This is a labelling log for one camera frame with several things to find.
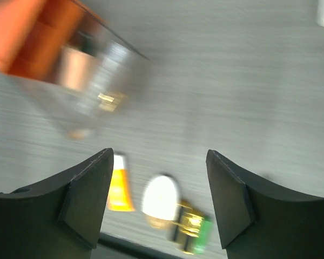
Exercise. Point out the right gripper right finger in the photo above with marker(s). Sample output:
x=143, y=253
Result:
x=257, y=218

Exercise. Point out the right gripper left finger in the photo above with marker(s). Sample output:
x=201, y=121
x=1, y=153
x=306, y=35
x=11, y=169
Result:
x=60, y=216

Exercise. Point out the clear liquid bottle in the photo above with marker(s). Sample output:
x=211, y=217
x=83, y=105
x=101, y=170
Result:
x=104, y=89

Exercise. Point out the beige foundation bottle black cap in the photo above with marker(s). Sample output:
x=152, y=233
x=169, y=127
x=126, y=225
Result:
x=77, y=62

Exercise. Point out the green lipstick box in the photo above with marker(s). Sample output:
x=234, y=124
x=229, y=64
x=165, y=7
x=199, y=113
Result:
x=203, y=236

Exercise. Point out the orange white tube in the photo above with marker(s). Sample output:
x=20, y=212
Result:
x=119, y=196

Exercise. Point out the black gold lipstick left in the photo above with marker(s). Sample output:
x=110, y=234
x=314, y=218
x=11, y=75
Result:
x=187, y=221

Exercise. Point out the cream oval compact bottle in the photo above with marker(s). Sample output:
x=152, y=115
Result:
x=160, y=199

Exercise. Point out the clear acrylic drawer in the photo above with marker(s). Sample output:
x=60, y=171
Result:
x=58, y=102

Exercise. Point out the orange drawer organizer box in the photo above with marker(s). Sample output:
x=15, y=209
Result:
x=32, y=34

